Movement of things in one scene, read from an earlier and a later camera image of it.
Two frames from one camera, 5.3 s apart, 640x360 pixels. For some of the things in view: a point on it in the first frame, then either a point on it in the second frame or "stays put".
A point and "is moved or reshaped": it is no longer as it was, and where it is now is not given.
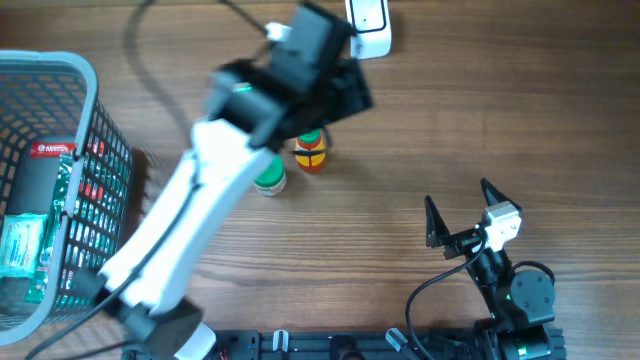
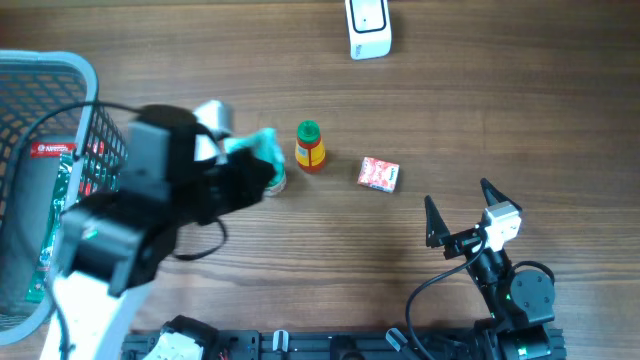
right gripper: [438, 234] stays put
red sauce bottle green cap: [310, 151] stays put
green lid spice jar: [272, 181] stays put
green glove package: [38, 287] stays put
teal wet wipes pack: [20, 237] is moved or reshaped
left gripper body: [344, 92] to [208, 187]
